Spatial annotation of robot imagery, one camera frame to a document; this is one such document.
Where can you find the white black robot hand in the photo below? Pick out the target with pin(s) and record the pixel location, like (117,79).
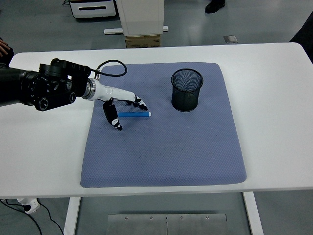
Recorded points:
(115,93)

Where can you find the blue marker pen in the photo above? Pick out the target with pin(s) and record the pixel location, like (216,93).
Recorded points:
(134,114)

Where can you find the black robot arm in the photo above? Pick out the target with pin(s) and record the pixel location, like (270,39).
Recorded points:
(36,85)

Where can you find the black mesh pen holder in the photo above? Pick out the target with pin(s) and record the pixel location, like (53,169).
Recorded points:
(185,98)

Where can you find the cardboard box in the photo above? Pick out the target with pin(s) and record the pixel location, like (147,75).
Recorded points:
(141,41)

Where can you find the blue-grey textured mat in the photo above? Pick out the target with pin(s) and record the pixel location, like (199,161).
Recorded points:
(159,151)

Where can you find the white appliance with black slot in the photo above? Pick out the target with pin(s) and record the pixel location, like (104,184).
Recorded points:
(93,9)

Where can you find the small metal floor plate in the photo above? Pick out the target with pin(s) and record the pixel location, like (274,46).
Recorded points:
(230,39)

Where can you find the white table leg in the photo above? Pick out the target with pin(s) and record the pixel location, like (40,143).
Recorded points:
(253,215)
(71,218)

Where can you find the grey metal plate with screws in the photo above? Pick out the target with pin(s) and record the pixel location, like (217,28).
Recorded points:
(141,225)

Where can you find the white power strip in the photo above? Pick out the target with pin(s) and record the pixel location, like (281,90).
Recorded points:
(30,205)

